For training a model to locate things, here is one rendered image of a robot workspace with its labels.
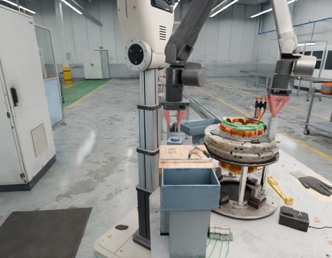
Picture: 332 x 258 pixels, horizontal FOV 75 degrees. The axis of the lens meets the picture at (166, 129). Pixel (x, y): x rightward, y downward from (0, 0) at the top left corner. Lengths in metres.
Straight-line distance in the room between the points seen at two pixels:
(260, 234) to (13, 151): 2.44
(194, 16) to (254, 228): 0.79
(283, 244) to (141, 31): 1.02
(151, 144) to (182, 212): 0.58
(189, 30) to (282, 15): 0.48
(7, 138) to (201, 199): 2.35
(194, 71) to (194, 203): 0.39
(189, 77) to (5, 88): 2.17
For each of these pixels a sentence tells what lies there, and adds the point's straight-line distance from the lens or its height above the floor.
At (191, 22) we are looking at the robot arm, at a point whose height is 1.51.
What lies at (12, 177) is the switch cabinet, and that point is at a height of 0.18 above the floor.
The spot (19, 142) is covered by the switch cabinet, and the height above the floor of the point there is 0.59.
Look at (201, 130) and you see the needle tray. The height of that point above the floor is 1.04.
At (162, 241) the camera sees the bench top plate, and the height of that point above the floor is 0.78.
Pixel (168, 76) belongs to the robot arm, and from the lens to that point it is 0.70.
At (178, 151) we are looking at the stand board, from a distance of 0.85.
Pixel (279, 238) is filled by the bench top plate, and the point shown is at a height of 0.78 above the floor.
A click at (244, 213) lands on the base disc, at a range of 1.01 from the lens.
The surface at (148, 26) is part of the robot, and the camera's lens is 1.06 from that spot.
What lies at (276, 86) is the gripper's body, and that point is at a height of 1.31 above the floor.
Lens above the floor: 1.41
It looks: 18 degrees down
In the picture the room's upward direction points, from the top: straight up
